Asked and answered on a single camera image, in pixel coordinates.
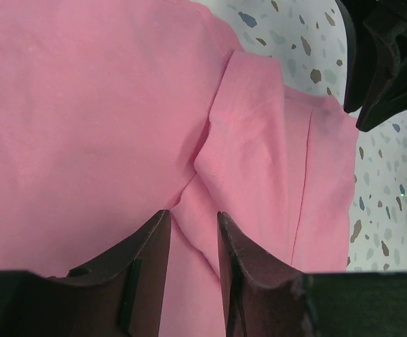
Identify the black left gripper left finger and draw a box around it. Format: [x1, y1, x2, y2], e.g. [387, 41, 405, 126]
[45, 210, 171, 336]

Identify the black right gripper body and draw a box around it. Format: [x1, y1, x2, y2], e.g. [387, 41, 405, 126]
[336, 0, 407, 42]

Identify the pink t shirt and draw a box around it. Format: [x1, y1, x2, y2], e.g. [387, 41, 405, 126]
[0, 1, 358, 336]

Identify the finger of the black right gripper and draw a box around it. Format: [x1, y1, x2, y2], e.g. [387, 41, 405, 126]
[339, 6, 392, 113]
[356, 22, 407, 132]

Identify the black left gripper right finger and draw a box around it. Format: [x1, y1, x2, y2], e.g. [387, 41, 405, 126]
[218, 212, 316, 336]

